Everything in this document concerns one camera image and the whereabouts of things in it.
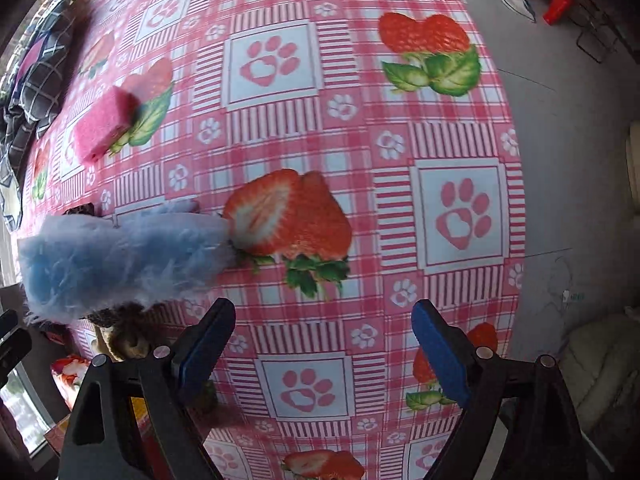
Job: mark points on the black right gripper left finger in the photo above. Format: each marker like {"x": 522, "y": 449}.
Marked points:
{"x": 103, "y": 441}

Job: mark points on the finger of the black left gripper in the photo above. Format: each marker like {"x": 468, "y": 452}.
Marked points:
{"x": 16, "y": 343}

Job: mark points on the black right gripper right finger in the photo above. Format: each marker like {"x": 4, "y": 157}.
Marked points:
{"x": 543, "y": 437}

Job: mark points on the light blue fluffy fabric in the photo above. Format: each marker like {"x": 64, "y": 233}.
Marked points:
{"x": 78, "y": 264}

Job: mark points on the pink foam sponge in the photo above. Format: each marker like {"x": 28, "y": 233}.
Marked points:
{"x": 106, "y": 120}

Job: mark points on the strawberry printed paper bag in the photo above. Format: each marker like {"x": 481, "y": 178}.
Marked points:
{"x": 68, "y": 374}

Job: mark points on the dark plaid star blanket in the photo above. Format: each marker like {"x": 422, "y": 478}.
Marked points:
{"x": 31, "y": 99}

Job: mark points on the pink strawberry paw tablecloth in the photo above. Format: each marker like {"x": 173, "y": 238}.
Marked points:
{"x": 364, "y": 154}

